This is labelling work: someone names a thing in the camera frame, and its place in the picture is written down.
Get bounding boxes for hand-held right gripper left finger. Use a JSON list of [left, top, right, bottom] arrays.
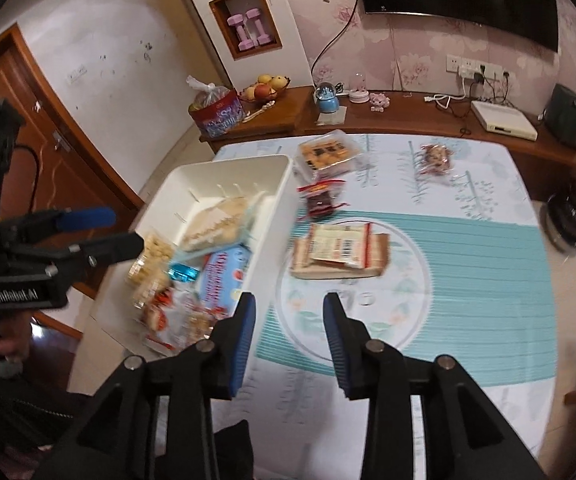
[[58, 291, 257, 480]]

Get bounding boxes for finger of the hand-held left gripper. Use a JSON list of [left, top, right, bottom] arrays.
[[42, 232, 146, 281], [0, 206, 118, 242]]

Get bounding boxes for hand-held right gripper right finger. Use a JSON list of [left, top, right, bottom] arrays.
[[322, 291, 544, 480]]

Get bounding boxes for clear packet of round snacks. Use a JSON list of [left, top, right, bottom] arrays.
[[128, 232, 176, 308]]

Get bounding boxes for red and white snack packet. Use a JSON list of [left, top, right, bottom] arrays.
[[140, 285, 229, 353]]

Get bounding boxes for rice cracker packet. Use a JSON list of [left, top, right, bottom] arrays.
[[180, 195, 263, 253]]

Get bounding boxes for white plastic bin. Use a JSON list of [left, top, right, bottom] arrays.
[[90, 155, 299, 361]]

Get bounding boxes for wooden door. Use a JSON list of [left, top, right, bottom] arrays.
[[0, 22, 143, 341]]

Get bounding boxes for small shiny blue packet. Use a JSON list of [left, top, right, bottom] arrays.
[[169, 260, 201, 283]]

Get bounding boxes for brown wafer packet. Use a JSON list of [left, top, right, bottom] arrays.
[[289, 221, 391, 280]]

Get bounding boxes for printed tablecloth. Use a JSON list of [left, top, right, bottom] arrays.
[[188, 132, 559, 480]]

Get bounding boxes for dark red snack packet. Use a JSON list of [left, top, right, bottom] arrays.
[[297, 177, 349, 221]]

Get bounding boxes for red tin in plastic bag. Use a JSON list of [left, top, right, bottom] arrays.
[[186, 75, 246, 139]]

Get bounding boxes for clear box of cookies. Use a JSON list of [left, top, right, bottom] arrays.
[[295, 130, 363, 181]]

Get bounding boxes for white plastic spoon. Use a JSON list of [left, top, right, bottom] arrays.
[[242, 101, 276, 123]]

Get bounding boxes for small nut snack packet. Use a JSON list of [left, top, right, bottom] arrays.
[[419, 143, 456, 177]]

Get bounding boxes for bowl of fruit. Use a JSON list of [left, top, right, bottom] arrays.
[[238, 74, 291, 103]]

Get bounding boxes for pink dumbbell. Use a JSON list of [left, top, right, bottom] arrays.
[[245, 8, 271, 46], [227, 14, 253, 52]]

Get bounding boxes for wooden television cabinet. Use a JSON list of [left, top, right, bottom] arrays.
[[199, 85, 576, 201]]

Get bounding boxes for blue snow globe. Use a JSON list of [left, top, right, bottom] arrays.
[[315, 81, 339, 113]]

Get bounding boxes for white domed ornament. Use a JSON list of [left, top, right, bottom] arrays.
[[349, 72, 370, 103]]

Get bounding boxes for white set-top box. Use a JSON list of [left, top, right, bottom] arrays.
[[470, 100, 539, 142]]

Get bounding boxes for black bag on cabinet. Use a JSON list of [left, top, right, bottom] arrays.
[[543, 83, 576, 150]]

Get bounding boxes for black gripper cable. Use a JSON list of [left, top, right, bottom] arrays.
[[15, 145, 41, 206]]

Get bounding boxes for wooden framed wall niche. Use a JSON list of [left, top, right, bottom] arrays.
[[209, 0, 283, 61]]

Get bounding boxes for white charger cable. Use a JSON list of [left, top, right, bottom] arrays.
[[424, 92, 469, 111]]

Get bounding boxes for white wall sockets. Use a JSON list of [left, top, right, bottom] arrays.
[[446, 54, 511, 81]]

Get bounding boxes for black television cable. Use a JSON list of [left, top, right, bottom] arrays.
[[310, 0, 361, 88]]

